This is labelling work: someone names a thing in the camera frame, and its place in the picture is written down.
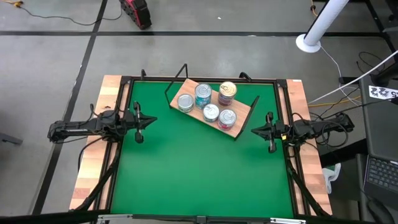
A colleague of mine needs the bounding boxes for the grey desk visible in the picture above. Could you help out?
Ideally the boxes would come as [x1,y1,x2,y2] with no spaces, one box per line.
[358,73,398,218]

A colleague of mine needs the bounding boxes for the blue label seafood can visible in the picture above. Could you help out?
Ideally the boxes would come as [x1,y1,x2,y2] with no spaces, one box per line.
[203,104,220,123]

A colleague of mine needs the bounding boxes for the black stand base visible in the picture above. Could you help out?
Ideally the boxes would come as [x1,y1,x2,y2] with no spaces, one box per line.
[369,60,398,88]

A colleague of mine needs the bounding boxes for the black floor cable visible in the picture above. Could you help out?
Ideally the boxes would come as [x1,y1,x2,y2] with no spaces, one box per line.
[18,2,124,27]

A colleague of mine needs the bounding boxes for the black crossbar with silver brackets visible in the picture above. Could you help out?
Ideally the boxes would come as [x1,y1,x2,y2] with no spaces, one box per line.
[0,210,398,224]

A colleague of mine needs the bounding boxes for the silver lid seafood can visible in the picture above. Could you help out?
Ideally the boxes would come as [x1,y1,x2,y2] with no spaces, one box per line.
[194,83,213,101]

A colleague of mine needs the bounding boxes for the thick white cable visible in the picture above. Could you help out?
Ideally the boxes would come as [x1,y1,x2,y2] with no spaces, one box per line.
[308,49,398,105]

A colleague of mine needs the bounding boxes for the grey furniture foot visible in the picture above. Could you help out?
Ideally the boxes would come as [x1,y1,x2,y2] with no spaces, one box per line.
[0,131,24,146]

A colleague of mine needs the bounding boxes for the black table frame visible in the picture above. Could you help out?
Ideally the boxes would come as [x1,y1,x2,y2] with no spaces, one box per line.
[70,68,333,218]

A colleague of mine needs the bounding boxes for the white plastic bag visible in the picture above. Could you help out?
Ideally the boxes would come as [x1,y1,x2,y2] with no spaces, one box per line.
[322,162,342,194]

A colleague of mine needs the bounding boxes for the black computer mouse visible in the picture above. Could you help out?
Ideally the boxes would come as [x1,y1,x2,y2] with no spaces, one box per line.
[368,198,396,224]

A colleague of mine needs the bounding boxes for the yellow floor cable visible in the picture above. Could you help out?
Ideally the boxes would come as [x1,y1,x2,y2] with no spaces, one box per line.
[307,95,363,108]

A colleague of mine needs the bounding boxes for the dark laptop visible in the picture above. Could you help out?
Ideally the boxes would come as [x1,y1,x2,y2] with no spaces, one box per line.
[363,153,398,208]

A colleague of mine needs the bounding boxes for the tall pole round white base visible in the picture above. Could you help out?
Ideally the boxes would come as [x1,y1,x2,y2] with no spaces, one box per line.
[295,0,351,54]

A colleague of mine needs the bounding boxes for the red and black case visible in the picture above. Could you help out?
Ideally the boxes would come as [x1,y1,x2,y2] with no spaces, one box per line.
[119,0,153,31]

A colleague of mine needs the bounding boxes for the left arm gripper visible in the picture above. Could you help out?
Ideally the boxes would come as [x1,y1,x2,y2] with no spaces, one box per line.
[123,100,158,145]

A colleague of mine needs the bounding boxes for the wooden shelf black metal frame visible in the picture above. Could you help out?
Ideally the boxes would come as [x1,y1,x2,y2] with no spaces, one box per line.
[163,63,261,141]

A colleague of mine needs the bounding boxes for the black power adapter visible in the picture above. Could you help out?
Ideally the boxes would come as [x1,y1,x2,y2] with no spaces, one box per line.
[338,75,360,86]

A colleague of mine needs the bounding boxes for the green albacore tuna can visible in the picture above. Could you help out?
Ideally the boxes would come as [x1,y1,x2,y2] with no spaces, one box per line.
[177,93,195,113]

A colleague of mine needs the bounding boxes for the white paper marker tag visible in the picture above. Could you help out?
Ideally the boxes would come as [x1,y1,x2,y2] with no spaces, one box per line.
[368,85,398,101]

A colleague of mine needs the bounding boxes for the yellow cable plug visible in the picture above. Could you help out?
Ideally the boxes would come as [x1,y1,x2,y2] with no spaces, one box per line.
[0,0,24,9]

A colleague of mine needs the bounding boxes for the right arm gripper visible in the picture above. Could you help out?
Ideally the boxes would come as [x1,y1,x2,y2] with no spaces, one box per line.
[251,111,289,154]

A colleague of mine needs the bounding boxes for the green table mat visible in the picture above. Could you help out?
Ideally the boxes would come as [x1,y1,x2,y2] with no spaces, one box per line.
[110,80,295,218]

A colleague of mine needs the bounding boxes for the thin white cable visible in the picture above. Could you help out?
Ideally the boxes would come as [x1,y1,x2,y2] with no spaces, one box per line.
[320,45,363,106]

